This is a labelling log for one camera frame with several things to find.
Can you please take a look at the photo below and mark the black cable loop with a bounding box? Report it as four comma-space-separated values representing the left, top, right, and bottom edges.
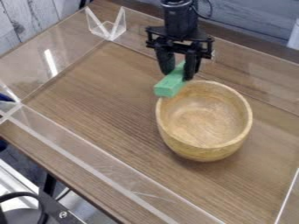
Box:
0, 191, 49, 224

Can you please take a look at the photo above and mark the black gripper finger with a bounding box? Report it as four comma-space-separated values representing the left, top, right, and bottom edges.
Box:
183, 50, 202, 81
155, 47, 175, 75

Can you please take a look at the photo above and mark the green rectangular block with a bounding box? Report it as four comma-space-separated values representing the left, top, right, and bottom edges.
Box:
154, 61, 184, 97

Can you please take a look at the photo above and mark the blue object at edge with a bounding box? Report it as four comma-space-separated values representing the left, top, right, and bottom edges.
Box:
0, 93, 15, 102

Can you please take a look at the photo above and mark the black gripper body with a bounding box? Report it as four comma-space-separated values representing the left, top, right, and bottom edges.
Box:
146, 0, 214, 59

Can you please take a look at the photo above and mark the brown wooden bowl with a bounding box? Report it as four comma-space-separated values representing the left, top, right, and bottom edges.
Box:
155, 80, 254, 162

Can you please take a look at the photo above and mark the black metal table leg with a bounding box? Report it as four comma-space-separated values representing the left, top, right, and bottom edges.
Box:
43, 174, 57, 197

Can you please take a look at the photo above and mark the metal bracket with screw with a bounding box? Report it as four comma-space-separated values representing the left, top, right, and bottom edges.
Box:
39, 192, 87, 224

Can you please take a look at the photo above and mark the clear acrylic tray wall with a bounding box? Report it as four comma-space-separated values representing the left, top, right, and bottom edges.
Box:
0, 2, 299, 224

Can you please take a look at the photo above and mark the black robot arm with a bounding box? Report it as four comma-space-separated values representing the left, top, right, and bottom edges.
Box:
144, 0, 215, 81

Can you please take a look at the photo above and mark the clear acrylic corner bracket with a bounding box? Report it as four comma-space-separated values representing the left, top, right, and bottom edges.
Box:
84, 7, 127, 41

